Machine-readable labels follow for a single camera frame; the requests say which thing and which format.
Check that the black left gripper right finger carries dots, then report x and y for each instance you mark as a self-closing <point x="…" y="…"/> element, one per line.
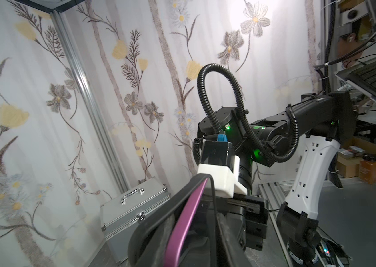
<point x="229" y="252"/>

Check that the cardboard box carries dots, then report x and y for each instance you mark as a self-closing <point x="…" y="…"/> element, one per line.
<point x="349" y="167"/>

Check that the black phone case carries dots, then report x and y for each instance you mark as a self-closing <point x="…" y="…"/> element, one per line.
<point x="143" y="234"/>

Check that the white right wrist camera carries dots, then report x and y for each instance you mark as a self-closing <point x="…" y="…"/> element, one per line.
<point x="221" y="167"/>

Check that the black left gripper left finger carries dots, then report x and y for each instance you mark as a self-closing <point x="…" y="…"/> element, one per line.
<point x="154" y="253"/>

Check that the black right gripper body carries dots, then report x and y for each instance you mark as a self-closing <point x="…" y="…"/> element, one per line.
<point x="247" y="217"/>

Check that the silver aluminium case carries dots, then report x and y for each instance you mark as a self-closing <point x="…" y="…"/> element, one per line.
<point x="121" y="216"/>

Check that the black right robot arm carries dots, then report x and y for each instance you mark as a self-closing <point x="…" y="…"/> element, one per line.
<point x="326" y="121"/>

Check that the amber glass jar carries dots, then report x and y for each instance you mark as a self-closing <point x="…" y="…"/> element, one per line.
<point x="367" y="168"/>

